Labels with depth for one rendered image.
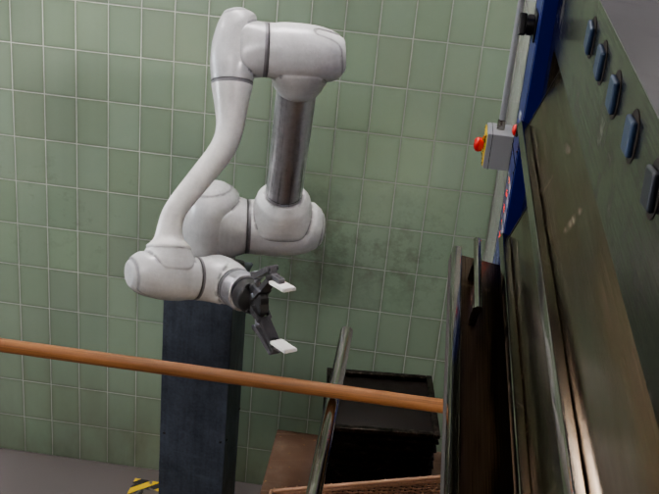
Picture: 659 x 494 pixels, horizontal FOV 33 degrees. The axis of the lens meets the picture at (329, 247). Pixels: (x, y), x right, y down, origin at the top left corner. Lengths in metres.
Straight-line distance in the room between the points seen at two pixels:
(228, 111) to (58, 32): 0.96
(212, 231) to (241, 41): 0.62
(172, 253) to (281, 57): 0.54
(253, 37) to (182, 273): 0.58
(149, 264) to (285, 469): 0.88
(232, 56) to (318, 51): 0.20
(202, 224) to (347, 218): 0.59
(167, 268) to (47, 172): 1.19
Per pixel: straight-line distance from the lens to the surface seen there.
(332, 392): 2.33
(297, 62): 2.67
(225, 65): 2.66
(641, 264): 1.24
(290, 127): 2.82
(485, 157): 3.01
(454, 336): 2.12
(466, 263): 2.47
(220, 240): 3.07
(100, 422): 4.03
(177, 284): 2.53
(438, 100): 3.32
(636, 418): 1.23
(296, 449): 3.22
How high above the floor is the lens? 2.46
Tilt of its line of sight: 25 degrees down
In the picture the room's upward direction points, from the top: 6 degrees clockwise
